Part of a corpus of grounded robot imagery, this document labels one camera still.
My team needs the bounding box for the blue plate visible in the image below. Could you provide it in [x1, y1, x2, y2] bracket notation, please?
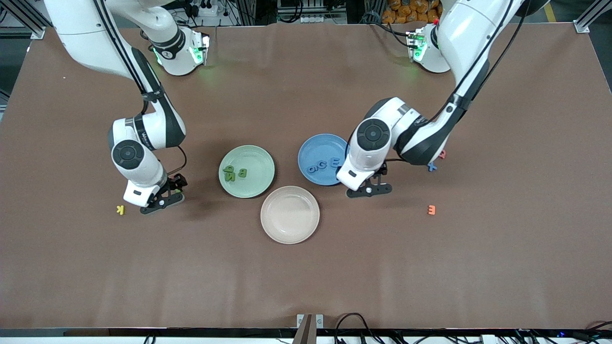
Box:
[297, 133, 352, 186]

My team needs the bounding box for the light green plate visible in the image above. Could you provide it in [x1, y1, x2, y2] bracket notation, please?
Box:
[219, 145, 276, 199]

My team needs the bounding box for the pale pink plate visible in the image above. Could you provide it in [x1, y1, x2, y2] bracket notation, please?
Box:
[260, 185, 320, 245]

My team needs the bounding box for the base connector box green light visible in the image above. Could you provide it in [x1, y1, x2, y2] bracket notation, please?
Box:
[406, 30, 427, 62]
[190, 32, 210, 65]

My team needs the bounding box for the bag of orange items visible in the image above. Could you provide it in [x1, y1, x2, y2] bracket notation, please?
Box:
[382, 0, 441, 24]

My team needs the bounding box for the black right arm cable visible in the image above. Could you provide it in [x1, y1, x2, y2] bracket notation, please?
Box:
[93, 0, 188, 175]

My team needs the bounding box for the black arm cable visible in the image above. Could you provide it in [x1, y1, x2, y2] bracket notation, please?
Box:
[93, 0, 188, 175]
[348, 0, 531, 165]

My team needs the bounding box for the black looped cable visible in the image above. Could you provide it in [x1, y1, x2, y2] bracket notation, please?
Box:
[334, 313, 383, 344]

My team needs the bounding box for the metal table edge bracket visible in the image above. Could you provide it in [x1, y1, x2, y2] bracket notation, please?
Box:
[293, 314, 324, 344]

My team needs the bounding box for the aluminium rack frame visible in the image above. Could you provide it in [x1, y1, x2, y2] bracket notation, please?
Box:
[276, 0, 349, 14]

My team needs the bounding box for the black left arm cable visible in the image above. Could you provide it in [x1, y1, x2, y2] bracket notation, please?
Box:
[348, 0, 531, 165]

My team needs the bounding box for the aluminium frame profile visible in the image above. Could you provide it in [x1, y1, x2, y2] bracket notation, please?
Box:
[5, 0, 46, 40]
[574, 0, 612, 34]

